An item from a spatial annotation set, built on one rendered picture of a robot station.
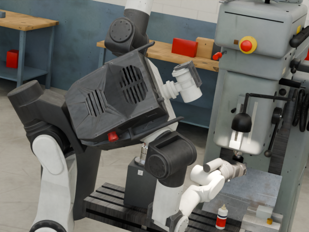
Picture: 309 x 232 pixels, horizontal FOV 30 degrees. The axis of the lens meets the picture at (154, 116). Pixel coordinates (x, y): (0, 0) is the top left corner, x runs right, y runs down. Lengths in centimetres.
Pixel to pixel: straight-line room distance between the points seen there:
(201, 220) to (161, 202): 65
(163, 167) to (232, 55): 59
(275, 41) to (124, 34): 52
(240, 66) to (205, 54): 406
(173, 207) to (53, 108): 51
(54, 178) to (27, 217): 240
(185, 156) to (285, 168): 100
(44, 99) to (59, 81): 565
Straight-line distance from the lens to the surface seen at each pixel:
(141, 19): 198
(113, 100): 177
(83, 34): 730
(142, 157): 254
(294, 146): 273
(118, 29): 193
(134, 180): 254
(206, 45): 621
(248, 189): 278
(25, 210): 446
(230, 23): 206
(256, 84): 221
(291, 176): 278
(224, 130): 228
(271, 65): 215
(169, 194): 191
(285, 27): 203
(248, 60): 216
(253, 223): 239
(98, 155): 422
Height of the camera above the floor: 209
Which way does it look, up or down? 18 degrees down
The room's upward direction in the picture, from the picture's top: 8 degrees clockwise
